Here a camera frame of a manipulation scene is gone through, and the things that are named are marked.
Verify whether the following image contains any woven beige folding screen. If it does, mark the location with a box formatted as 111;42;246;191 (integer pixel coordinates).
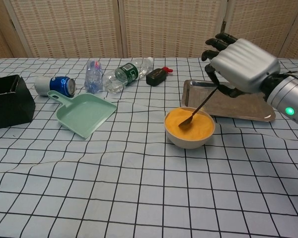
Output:
0;0;298;64

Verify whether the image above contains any blue and white soda can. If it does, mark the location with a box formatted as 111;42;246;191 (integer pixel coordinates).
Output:
34;76;76;97

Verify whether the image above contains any orange powder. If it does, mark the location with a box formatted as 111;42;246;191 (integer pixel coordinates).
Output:
165;107;214;141

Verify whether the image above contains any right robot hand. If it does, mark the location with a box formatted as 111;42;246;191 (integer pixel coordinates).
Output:
201;32;281;98

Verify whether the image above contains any clear green-label water bottle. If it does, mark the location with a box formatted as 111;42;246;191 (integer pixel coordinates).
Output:
102;57;154;94

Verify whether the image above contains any green plastic dustpan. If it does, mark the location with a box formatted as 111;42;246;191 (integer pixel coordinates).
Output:
47;90;118;140

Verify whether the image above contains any black spoon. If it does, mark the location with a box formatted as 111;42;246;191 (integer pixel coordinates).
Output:
178;85;219;129

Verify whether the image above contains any stainless steel tray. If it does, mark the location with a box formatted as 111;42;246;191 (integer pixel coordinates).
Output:
180;79;276;122

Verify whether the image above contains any black square box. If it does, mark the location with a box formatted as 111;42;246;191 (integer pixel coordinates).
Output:
0;74;36;130

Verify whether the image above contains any black red-capped sauce bottle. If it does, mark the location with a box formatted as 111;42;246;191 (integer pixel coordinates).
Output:
146;66;174;87

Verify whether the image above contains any checkered light blue tablecloth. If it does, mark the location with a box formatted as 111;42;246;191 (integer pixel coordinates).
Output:
0;57;298;238

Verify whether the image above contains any small clear pink-label bottle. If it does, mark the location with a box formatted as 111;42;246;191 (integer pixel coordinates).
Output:
84;59;104;94

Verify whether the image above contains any white bowl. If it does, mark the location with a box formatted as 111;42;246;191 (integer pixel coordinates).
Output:
164;107;216;150

